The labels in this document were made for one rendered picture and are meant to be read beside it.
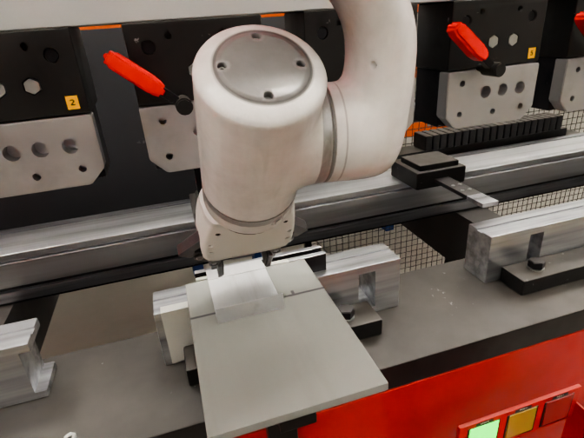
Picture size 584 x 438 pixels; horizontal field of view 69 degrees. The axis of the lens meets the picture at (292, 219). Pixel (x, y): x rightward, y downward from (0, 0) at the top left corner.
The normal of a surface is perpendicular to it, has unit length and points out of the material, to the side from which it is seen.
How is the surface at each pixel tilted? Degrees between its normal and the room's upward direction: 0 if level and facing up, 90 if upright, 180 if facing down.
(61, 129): 90
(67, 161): 90
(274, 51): 39
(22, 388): 90
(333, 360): 0
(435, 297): 0
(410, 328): 0
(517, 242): 90
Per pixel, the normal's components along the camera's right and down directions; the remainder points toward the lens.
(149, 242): 0.29, 0.39
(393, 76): -0.13, 0.60
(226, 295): -0.07, -0.91
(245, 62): 0.11, -0.44
